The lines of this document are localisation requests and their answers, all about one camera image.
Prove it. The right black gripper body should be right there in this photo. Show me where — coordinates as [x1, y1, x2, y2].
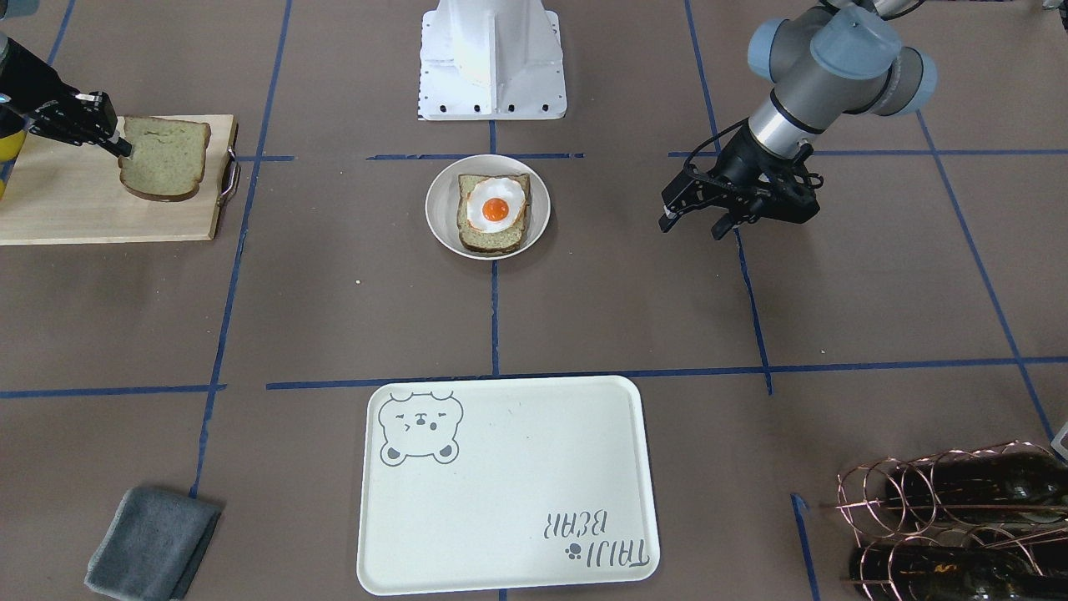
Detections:
[29, 91, 117, 147]

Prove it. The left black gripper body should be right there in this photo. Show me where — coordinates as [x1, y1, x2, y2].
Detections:
[663, 125, 824, 224]

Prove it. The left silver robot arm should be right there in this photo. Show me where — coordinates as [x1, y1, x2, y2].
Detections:
[657, 1, 939, 240]

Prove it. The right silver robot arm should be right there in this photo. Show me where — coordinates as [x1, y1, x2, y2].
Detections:
[1, 35, 134, 159]

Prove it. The cream bear tray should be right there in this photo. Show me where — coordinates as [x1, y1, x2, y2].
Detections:
[355, 374, 661, 596]

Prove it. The wooden cutting board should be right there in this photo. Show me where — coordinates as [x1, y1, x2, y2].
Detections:
[1, 114, 239, 246]

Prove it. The fried egg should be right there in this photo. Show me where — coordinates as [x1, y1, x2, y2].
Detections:
[459, 176, 527, 235]

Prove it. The bread slice with egg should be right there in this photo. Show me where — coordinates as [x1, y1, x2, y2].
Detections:
[456, 174, 531, 255]

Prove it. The white round plate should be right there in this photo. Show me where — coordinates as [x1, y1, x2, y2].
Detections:
[425, 154, 551, 260]

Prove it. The dark wine bottle two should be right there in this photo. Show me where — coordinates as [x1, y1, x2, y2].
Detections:
[849, 543, 1067, 600]

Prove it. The grey folded cloth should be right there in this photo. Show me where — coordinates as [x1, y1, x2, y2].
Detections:
[84, 487, 222, 600]

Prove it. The dark wine bottle one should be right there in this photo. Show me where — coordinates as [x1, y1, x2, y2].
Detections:
[884, 452, 1067, 525]

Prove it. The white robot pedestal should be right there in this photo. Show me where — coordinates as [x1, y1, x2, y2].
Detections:
[417, 1, 568, 121]

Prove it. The copper wire bottle rack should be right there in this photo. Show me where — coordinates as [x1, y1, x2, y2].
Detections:
[828, 441, 1067, 600]

